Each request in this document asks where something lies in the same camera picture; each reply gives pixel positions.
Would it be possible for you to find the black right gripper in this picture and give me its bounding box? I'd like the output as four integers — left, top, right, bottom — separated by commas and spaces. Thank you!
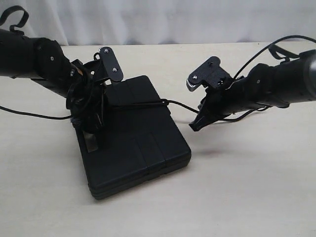
189, 79, 237, 131

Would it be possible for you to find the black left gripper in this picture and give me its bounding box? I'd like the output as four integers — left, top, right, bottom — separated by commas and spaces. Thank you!
66, 59, 109, 139

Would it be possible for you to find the black cord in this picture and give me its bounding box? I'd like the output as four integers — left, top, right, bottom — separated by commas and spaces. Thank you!
70, 98, 237, 129

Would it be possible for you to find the black plastic case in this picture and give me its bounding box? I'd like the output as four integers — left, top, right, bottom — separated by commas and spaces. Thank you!
74, 75, 192, 200

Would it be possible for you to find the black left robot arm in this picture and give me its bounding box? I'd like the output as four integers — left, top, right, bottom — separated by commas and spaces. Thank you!
0, 30, 109, 150

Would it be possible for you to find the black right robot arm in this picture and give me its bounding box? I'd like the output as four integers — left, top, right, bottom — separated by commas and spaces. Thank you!
186, 50, 316, 131

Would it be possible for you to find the white backdrop curtain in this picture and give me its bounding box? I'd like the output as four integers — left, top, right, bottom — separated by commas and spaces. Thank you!
0, 0, 316, 45

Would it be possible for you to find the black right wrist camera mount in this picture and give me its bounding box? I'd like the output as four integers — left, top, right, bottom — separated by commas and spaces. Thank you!
186, 56, 233, 92

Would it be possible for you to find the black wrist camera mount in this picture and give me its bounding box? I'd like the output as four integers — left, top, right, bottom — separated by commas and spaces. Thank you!
186, 56, 233, 92
94, 46, 123, 83

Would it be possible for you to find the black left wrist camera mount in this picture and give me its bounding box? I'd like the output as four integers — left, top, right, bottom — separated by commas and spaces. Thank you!
94, 46, 123, 83

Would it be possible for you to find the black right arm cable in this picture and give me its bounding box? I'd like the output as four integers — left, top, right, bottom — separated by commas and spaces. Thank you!
232, 35, 316, 79

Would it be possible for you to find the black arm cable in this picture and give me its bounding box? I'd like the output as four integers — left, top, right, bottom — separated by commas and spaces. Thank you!
0, 5, 104, 121
232, 35, 316, 79

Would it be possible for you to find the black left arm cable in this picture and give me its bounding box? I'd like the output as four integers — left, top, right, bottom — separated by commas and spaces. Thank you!
0, 5, 104, 121

